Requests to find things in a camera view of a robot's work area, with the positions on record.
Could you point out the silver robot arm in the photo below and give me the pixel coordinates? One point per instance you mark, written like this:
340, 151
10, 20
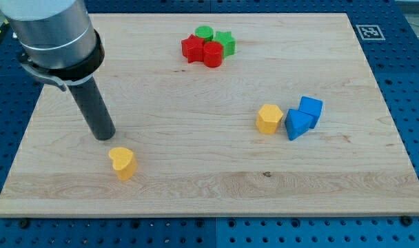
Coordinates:
60, 45

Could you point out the yellow heart block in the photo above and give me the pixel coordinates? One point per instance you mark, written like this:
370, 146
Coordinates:
124, 162

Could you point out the wooden board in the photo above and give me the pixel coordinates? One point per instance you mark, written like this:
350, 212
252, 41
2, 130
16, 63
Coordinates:
193, 128

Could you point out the yellow hexagon block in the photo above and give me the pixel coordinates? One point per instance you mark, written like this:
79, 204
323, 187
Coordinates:
269, 119

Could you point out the red cylinder block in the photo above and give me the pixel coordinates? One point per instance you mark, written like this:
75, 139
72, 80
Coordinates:
212, 54

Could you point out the red star block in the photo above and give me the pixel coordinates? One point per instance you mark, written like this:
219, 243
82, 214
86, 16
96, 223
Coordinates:
192, 48

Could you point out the blue triangle block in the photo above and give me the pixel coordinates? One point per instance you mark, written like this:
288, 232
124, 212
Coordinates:
297, 123

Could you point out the green star block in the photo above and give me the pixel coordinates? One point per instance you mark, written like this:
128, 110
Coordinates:
227, 41

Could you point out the green cylinder block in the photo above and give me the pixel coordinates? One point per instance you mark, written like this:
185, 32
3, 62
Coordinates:
205, 32

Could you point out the blue cube block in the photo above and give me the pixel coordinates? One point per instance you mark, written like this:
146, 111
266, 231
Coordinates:
312, 107

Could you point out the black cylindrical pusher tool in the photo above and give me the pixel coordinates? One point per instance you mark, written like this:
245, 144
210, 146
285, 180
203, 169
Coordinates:
92, 106

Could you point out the white fiducial marker tag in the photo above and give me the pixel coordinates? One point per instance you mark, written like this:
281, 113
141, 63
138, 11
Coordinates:
369, 32

